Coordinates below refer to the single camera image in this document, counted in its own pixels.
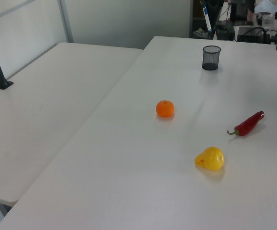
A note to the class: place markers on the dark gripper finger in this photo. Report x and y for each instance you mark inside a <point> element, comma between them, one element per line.
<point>210,3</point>
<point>201,2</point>

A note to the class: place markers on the blue and white marker pen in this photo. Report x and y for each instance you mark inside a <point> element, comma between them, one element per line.
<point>207,21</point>

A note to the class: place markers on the black mesh pen holder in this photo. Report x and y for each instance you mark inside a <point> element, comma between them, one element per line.
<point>211,59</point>

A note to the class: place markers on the dark equipment block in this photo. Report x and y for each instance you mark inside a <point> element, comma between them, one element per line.
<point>225,31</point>

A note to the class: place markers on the black keyboard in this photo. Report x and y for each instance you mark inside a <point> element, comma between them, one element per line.
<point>241,12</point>

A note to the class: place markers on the black electronics box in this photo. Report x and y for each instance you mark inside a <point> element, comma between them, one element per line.
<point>250,35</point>

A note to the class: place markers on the clear glass jar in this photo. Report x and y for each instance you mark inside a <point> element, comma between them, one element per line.
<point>267,20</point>

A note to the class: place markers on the orange mandarin fruit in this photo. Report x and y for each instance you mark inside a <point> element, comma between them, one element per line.
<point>165,108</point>

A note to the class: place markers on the red chili pepper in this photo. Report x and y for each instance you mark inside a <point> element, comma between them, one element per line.
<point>247,124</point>

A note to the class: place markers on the yellow pear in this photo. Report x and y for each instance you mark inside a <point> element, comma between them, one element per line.
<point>211,158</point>

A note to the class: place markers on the grey metal partition post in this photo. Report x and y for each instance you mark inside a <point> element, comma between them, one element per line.
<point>66,21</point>

